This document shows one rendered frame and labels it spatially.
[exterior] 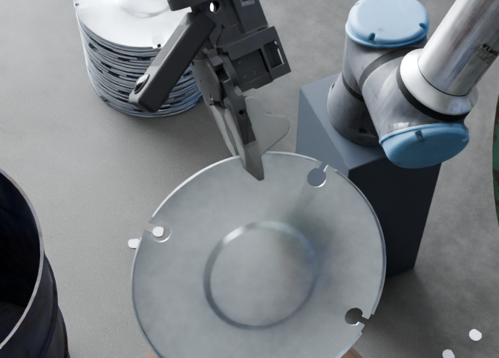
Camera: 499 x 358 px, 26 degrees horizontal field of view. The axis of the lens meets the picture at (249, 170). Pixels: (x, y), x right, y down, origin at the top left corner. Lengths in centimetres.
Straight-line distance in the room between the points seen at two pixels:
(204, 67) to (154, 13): 106
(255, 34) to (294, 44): 130
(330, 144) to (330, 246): 52
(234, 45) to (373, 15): 50
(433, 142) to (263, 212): 38
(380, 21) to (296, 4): 94
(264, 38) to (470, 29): 36
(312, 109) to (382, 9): 24
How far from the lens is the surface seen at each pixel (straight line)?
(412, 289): 209
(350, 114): 167
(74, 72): 239
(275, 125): 114
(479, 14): 137
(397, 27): 155
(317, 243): 121
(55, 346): 176
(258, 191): 117
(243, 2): 112
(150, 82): 109
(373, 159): 169
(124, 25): 216
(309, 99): 175
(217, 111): 115
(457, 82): 144
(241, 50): 111
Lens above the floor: 184
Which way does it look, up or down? 56 degrees down
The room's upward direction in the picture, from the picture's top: straight up
